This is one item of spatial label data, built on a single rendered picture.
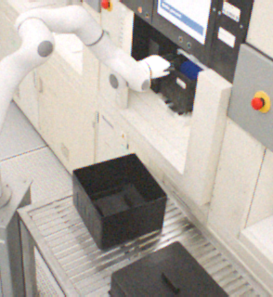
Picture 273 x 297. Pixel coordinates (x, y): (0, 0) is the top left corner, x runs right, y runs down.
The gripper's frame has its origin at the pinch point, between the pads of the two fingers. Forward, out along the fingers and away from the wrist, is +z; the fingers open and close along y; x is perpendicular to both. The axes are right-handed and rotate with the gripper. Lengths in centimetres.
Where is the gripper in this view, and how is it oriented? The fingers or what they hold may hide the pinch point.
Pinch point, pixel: (172, 59)
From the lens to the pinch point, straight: 231.5
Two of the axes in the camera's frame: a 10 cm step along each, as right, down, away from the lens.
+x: 0.7, -8.1, -5.8
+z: 7.6, -3.3, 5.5
